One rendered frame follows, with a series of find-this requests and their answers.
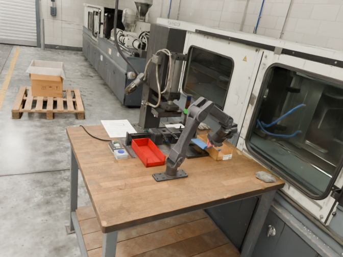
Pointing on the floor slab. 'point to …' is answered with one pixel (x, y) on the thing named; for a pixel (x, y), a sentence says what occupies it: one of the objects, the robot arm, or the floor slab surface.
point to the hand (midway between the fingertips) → (208, 146)
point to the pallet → (17, 108)
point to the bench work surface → (158, 201)
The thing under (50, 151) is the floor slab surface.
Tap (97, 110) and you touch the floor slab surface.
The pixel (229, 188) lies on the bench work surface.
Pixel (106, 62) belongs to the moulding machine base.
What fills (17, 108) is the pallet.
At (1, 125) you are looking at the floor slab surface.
